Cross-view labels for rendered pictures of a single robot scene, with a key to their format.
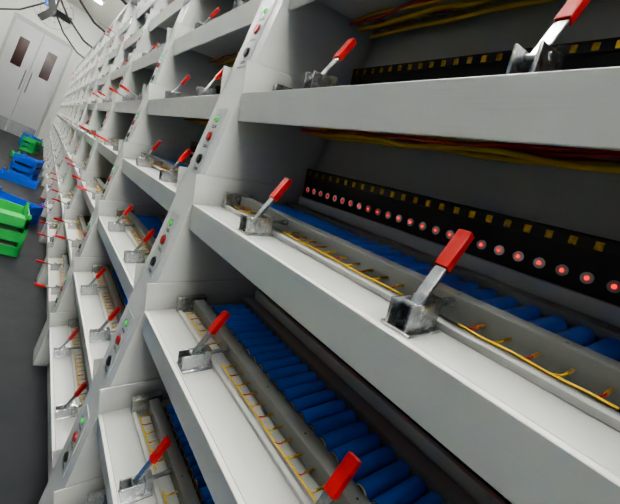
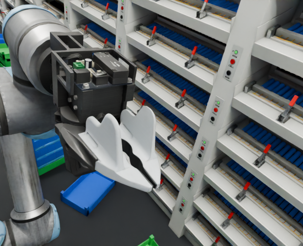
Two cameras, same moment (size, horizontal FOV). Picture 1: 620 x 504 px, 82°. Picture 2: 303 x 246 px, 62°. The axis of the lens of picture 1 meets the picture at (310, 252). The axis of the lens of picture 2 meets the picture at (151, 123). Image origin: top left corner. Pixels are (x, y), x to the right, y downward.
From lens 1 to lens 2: 0.95 m
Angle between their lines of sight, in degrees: 32
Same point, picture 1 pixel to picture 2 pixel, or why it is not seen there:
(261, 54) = (127, 20)
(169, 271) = not seen: hidden behind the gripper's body
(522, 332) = (195, 104)
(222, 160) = (126, 54)
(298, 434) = (167, 122)
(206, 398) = not seen: hidden behind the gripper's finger
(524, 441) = (190, 121)
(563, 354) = (200, 107)
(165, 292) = not seen: hidden behind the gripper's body
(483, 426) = (186, 120)
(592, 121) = (194, 80)
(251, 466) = (160, 129)
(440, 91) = (175, 65)
